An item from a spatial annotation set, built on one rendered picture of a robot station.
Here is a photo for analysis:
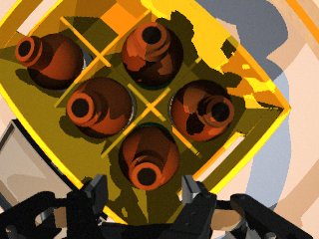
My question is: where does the yellow crate with dividers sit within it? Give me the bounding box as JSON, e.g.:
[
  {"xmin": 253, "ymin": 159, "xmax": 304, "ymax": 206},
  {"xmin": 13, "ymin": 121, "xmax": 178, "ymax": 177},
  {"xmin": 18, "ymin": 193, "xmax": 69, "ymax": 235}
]
[{"xmin": 0, "ymin": 0, "xmax": 292, "ymax": 226}]

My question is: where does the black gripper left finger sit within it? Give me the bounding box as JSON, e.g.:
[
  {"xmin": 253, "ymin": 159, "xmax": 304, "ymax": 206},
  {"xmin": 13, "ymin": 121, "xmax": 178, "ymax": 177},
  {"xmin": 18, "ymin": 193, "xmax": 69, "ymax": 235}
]
[{"xmin": 0, "ymin": 174, "xmax": 109, "ymax": 239}]

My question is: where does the grey square tray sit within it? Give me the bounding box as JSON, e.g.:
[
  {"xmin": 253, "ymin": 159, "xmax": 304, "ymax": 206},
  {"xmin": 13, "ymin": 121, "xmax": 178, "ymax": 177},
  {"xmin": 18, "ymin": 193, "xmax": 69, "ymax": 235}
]
[{"xmin": 0, "ymin": 119, "xmax": 79, "ymax": 211}]

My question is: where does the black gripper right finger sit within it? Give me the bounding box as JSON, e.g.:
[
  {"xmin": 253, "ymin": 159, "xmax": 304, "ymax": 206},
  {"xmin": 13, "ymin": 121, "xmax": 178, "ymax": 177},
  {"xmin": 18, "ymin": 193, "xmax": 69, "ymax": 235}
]
[{"xmin": 158, "ymin": 175, "xmax": 313, "ymax": 239}]

